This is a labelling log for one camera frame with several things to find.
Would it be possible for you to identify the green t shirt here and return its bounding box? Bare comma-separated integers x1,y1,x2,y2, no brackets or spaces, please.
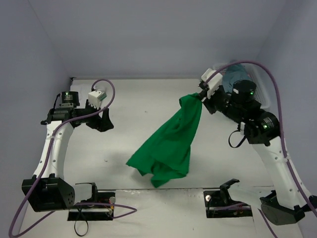
126,93,202,188

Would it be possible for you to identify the white t shirt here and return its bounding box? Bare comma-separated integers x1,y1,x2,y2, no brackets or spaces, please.
70,83,108,100

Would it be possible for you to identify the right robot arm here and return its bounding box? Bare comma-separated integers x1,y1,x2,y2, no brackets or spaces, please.
198,80,317,226

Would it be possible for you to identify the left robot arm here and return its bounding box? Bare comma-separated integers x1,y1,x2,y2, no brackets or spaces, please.
21,90,114,212

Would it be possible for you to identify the light blue garment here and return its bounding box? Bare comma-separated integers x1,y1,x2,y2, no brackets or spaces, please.
222,64,252,93

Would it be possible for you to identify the white laundry basket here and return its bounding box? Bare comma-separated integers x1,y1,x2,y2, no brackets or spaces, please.
220,63,271,109

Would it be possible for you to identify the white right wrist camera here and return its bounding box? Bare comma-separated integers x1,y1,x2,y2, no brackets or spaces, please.
199,68,222,99

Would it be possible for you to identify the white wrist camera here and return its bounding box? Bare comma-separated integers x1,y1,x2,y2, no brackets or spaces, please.
88,90,107,109
199,68,222,99

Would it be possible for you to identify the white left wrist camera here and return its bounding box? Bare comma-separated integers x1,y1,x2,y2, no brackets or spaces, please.
88,90,107,109

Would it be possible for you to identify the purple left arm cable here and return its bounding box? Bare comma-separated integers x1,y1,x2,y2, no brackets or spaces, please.
8,78,137,237

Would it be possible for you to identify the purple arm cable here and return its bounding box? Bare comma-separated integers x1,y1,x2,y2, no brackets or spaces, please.
8,78,137,237
204,59,317,238

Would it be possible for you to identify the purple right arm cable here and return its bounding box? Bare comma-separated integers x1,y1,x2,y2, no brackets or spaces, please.
204,59,317,238

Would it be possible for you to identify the black loop cable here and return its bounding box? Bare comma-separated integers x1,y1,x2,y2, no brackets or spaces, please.
74,208,90,237

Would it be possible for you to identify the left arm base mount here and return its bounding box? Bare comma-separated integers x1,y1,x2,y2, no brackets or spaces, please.
67,182,116,221

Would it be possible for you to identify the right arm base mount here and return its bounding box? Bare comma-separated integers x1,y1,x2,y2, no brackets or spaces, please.
203,178,253,219

